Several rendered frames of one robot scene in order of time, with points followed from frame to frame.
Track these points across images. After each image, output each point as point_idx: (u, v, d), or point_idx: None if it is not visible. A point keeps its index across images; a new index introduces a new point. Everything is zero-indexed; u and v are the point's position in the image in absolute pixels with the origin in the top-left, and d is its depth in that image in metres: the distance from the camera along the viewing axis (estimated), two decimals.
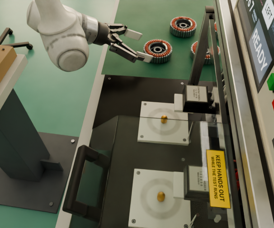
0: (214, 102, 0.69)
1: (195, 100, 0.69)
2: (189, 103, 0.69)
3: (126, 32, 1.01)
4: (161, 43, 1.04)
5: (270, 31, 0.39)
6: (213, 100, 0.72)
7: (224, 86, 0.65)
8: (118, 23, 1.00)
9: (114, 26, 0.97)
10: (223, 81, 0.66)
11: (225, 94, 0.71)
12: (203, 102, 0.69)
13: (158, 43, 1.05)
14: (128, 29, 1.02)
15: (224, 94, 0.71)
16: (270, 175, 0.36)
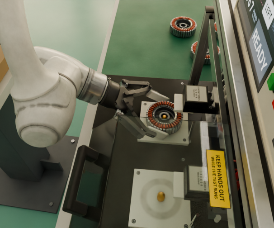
0: (214, 102, 0.69)
1: (195, 100, 0.69)
2: (189, 103, 0.69)
3: (148, 93, 0.82)
4: (172, 109, 0.80)
5: (270, 31, 0.39)
6: (213, 100, 0.72)
7: (224, 86, 0.65)
8: (142, 81, 0.82)
9: (134, 85, 0.80)
10: (223, 81, 0.66)
11: (225, 94, 0.71)
12: (203, 102, 0.69)
13: (169, 107, 0.81)
14: (153, 89, 0.83)
15: (224, 94, 0.71)
16: (270, 175, 0.36)
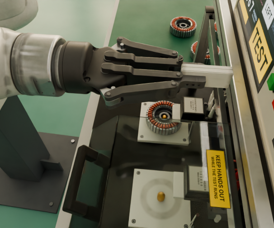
0: (210, 114, 0.73)
1: (191, 111, 0.73)
2: (186, 114, 0.73)
3: (181, 73, 0.37)
4: (172, 109, 0.80)
5: (270, 31, 0.39)
6: (209, 111, 0.76)
7: None
8: (162, 48, 0.39)
9: (140, 51, 0.40)
10: None
11: None
12: (200, 113, 0.72)
13: (169, 107, 0.81)
14: (189, 62, 0.38)
15: None
16: (270, 175, 0.36)
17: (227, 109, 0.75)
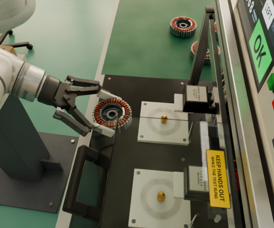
0: (214, 102, 0.69)
1: (195, 100, 0.69)
2: (189, 103, 0.69)
3: (99, 94, 0.77)
4: (121, 107, 0.76)
5: (270, 31, 0.39)
6: (213, 100, 0.72)
7: (224, 86, 0.65)
8: (92, 80, 0.77)
9: (81, 83, 0.75)
10: (223, 81, 0.66)
11: (225, 94, 0.71)
12: (203, 102, 0.69)
13: (118, 105, 0.77)
14: (103, 89, 0.78)
15: (224, 94, 0.71)
16: (270, 175, 0.36)
17: None
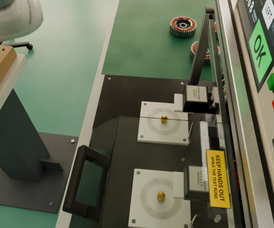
0: (214, 102, 0.69)
1: (195, 100, 0.69)
2: (189, 103, 0.69)
3: None
4: None
5: (270, 31, 0.39)
6: (213, 100, 0.72)
7: (224, 86, 0.65)
8: None
9: None
10: (223, 81, 0.66)
11: (225, 94, 0.71)
12: (203, 102, 0.69)
13: None
14: None
15: (224, 94, 0.71)
16: (270, 175, 0.36)
17: None
